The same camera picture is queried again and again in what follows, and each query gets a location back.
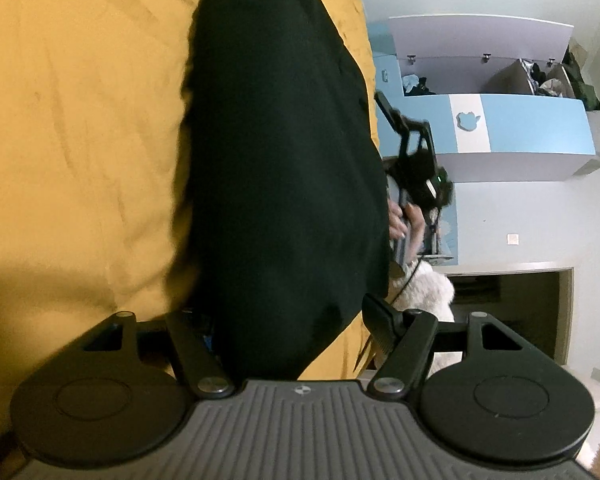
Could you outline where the black cable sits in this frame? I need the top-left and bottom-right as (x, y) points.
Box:
(392, 259), (423, 306)

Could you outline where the yellow bed blanket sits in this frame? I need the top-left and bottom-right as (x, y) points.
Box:
(0, 0), (382, 461)

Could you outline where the black garment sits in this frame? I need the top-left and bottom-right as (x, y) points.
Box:
(172, 0), (391, 382)

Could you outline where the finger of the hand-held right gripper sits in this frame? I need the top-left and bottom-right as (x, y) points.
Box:
(374, 90), (429, 134)

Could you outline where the blue white storage cabinet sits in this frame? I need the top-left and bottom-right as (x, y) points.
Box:
(367, 12), (600, 183)

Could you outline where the person's right hand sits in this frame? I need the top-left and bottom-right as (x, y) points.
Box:
(387, 199), (427, 266)

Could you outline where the blue dark clothes bundle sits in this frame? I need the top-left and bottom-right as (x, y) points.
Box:
(401, 74), (437, 97)

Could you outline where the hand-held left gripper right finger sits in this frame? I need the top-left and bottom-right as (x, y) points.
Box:
(361, 294), (536, 402)

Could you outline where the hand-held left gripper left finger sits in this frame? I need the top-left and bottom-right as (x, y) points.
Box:
(82, 309), (237, 401)

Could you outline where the dark clothes pile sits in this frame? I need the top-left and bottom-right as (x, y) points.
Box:
(522, 40), (600, 112)

